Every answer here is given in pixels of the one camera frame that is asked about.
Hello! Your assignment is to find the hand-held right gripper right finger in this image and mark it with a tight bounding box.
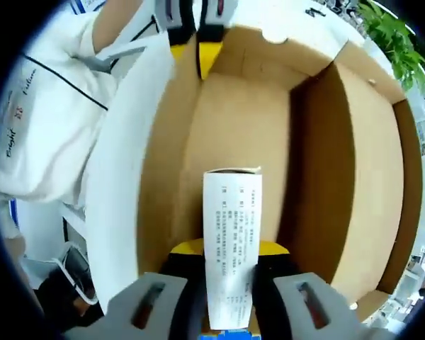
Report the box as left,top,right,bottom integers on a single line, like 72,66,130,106
251,240,380,340

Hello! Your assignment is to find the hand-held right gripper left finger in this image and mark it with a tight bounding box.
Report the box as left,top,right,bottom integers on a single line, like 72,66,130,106
65,239,209,340

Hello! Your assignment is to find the brown cardboard shoe box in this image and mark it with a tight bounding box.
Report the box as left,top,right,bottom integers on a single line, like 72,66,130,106
137,23,423,322

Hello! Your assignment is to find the long white carton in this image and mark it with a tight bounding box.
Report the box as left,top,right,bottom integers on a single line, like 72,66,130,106
202,166,264,330

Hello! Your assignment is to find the black bag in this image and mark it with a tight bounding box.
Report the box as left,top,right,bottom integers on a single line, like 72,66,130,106
31,244,96,319

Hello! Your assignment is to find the green plant in white pot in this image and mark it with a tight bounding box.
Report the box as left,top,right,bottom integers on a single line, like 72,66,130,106
356,0,425,91

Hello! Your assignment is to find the thin black cable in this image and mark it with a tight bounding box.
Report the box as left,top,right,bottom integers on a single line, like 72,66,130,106
23,17,157,111

